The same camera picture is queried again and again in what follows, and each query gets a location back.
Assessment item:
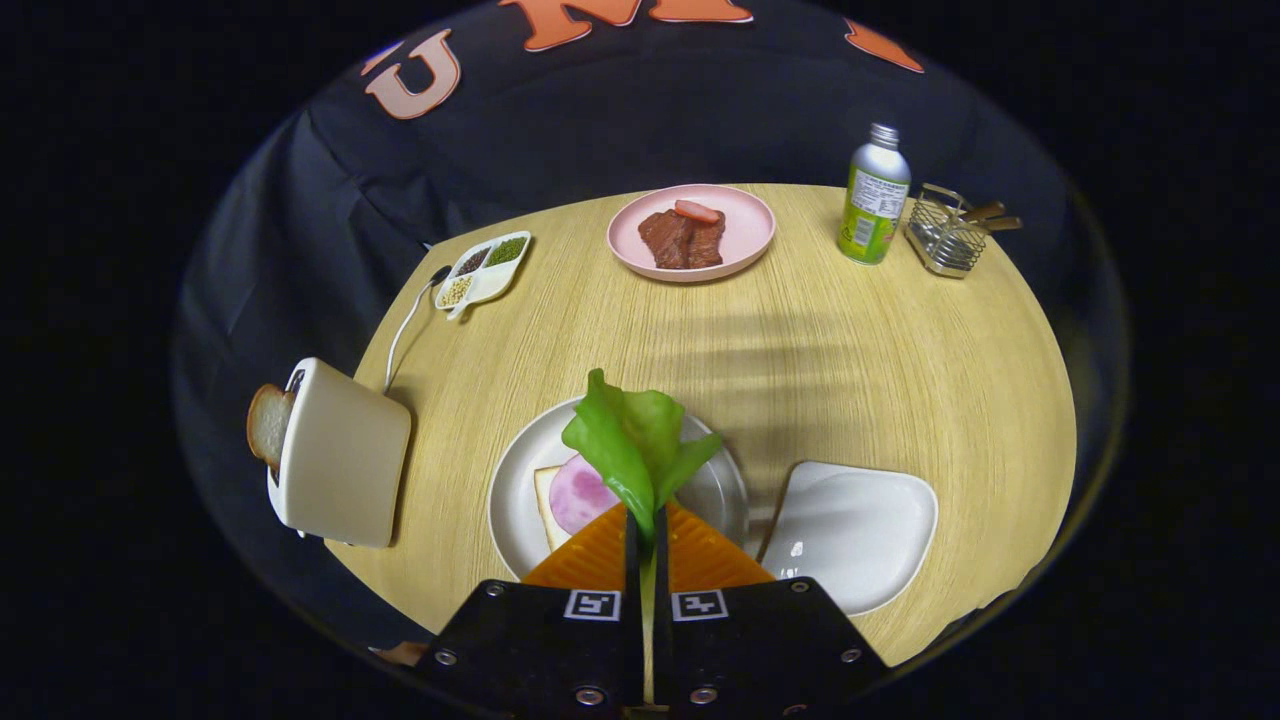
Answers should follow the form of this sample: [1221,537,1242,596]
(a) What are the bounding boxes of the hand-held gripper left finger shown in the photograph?
[413,503,644,719]

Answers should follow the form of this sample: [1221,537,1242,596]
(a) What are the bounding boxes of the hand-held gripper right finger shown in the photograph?
[653,500,893,719]

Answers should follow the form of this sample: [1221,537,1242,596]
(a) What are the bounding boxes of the green lettuce leaf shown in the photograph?
[560,368,723,706]

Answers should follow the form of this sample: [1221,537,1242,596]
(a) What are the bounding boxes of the toasted bread slice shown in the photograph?
[246,383,298,476]

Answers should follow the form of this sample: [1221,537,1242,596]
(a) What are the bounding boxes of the white round plate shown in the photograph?
[487,397,751,581]

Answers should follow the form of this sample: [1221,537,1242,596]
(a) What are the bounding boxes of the white rounded square dish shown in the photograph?
[757,460,939,616]

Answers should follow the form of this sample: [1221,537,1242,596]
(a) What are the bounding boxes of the pink ham slice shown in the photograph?
[548,455,621,536]

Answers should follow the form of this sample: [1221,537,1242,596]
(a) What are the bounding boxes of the cream white toaster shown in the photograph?
[267,357,413,549]

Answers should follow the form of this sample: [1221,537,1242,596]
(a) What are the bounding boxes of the white divided dish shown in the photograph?
[434,231,532,321]

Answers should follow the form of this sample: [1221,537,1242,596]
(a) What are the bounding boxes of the brown cooked meat slab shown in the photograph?
[638,208,727,271]

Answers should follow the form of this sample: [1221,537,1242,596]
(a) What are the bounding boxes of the pink round plate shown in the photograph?
[607,184,777,283]

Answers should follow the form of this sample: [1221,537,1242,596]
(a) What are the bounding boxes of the silver bottle with green label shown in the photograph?
[838,123,913,266]

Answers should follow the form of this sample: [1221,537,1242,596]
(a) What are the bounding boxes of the white toaster power cable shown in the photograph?
[383,275,446,396]

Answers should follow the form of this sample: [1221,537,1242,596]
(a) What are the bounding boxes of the small metal wire basket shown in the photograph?
[905,183,991,279]

